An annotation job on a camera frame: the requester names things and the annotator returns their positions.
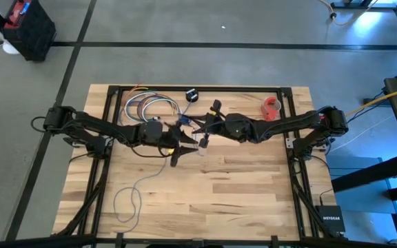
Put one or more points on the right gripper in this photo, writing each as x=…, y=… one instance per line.
x=212, y=122

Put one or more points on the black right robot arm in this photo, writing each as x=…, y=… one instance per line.
x=288, y=122

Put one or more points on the white round object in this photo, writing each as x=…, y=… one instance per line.
x=10, y=49

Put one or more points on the black stand base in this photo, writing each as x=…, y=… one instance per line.
x=364, y=5

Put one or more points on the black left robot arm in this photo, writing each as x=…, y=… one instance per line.
x=91, y=125

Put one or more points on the red box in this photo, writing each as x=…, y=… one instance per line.
x=271, y=108

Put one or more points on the black Netgear switch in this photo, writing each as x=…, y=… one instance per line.
x=330, y=218

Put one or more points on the black case with red top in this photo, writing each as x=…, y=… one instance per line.
x=29, y=27

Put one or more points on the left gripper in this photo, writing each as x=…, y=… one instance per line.
x=174, y=137

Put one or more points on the black aluminium table frame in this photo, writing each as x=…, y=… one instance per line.
x=198, y=89

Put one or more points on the black frame crossbar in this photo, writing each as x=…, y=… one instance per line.
x=47, y=241

